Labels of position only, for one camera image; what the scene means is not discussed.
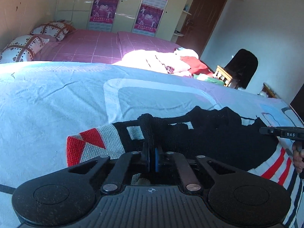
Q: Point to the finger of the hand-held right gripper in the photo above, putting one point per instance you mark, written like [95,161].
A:
[268,131]

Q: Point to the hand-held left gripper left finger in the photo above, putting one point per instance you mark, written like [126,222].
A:
[147,158]

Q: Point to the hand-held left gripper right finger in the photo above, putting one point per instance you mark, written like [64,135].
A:
[157,159]

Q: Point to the striped knit sweater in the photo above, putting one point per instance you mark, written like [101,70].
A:
[213,135]

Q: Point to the person's right hand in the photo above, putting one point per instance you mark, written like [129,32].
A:
[299,161]

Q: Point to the dark panel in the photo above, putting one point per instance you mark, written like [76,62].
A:
[298,104]

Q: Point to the wooden side table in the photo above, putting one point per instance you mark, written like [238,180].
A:
[270,91]

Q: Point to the black chair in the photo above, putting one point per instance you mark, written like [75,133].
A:
[243,67]

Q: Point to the wooden stool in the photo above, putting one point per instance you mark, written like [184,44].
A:
[225,74]

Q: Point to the green garment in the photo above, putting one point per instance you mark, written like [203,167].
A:
[209,78]

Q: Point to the red garment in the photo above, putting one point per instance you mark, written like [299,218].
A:
[197,65]

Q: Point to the pale pink garment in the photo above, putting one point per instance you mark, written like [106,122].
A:
[152,60]

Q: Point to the light blue patterned bedspread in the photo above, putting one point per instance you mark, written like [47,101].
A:
[59,99]

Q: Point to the pink checked bed sheet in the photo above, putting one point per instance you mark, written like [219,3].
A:
[95,45]

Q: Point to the brown wooden door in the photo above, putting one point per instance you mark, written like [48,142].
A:
[204,16]

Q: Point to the cream corner shelf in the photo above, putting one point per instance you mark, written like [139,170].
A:
[186,11]

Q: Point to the cream glossy wardrobe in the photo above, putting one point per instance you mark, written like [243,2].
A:
[128,9]

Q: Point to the heart patterned pillow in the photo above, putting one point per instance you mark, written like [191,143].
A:
[22,48]
[53,29]

